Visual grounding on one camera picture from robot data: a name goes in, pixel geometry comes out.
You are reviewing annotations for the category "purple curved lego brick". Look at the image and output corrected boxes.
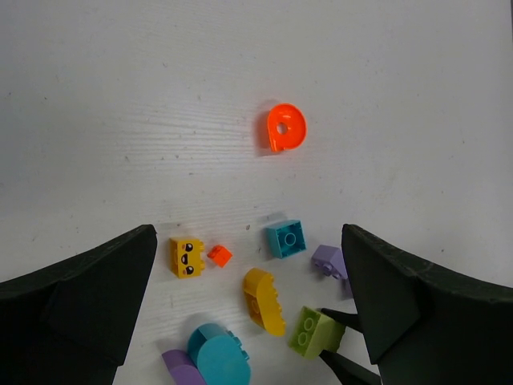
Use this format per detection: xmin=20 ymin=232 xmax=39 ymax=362
xmin=161 ymin=349 xmax=206 ymax=385

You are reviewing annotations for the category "teal square lego brick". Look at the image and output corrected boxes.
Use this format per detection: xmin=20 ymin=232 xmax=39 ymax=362
xmin=265 ymin=220 xmax=306 ymax=259

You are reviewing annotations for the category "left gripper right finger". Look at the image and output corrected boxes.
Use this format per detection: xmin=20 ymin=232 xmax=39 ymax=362
xmin=341 ymin=225 xmax=512 ymax=384

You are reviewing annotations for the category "teal rounded lego brick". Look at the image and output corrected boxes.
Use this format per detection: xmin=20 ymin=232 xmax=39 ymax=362
xmin=187 ymin=323 xmax=251 ymax=385

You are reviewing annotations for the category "small orange lego piece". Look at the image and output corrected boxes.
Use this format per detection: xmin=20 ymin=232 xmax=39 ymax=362
xmin=208 ymin=245 xmax=232 ymax=268

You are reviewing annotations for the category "lilac lego brick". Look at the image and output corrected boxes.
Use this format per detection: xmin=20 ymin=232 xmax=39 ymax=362
xmin=311 ymin=245 xmax=353 ymax=298

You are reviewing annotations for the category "orange round lego piece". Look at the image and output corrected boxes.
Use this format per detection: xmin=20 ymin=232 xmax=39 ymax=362
xmin=266 ymin=103 xmax=308 ymax=152

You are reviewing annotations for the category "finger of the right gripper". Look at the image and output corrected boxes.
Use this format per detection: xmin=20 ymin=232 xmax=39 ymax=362
xmin=320 ymin=350 xmax=381 ymax=385
xmin=321 ymin=308 xmax=363 ymax=333

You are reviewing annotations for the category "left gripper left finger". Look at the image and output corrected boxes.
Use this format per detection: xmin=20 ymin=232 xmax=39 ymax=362
xmin=1 ymin=225 xmax=157 ymax=384

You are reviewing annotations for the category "lime green lego brick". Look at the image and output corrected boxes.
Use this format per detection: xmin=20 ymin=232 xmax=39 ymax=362
xmin=289 ymin=306 xmax=345 ymax=359

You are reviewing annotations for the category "yellow curved lego brick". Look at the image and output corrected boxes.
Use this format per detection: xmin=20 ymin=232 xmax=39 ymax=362
xmin=243 ymin=268 xmax=286 ymax=337

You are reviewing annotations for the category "yellow face lego brick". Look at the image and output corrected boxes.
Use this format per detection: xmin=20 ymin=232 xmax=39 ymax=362
xmin=170 ymin=237 xmax=205 ymax=279

